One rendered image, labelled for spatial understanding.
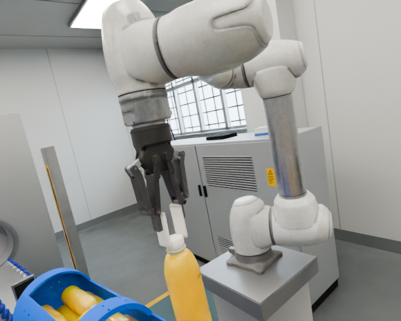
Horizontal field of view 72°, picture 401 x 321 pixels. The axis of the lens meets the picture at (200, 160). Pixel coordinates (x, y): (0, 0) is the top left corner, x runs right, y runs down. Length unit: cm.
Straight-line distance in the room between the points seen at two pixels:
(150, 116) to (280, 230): 76
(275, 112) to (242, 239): 51
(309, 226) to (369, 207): 233
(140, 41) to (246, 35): 17
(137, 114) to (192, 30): 16
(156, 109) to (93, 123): 537
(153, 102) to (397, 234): 313
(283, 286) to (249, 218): 26
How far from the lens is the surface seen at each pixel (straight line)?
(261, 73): 95
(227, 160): 249
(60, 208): 186
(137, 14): 52
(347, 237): 363
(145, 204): 51
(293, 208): 106
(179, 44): 44
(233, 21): 43
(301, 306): 136
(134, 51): 49
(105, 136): 589
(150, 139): 50
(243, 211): 112
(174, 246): 56
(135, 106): 49
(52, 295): 132
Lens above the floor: 170
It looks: 9 degrees down
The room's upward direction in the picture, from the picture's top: 11 degrees counter-clockwise
